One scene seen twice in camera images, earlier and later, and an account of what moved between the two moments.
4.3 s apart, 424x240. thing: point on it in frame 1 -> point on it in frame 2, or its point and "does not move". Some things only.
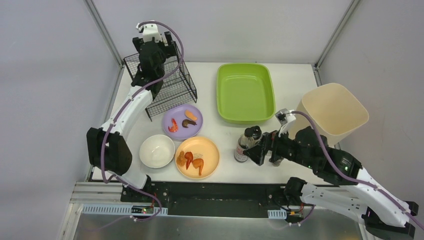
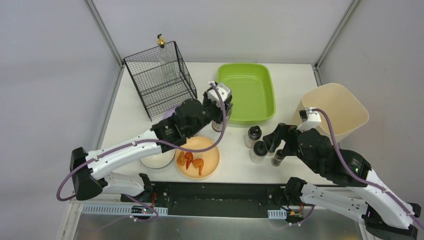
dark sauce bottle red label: x=242 y=144 -> x=218 y=127
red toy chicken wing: x=189 y=157 does not move
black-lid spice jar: x=254 y=131 does not move
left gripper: x=152 y=42 -> x=215 y=110
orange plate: x=202 y=148 does not move
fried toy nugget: x=181 y=159 does not move
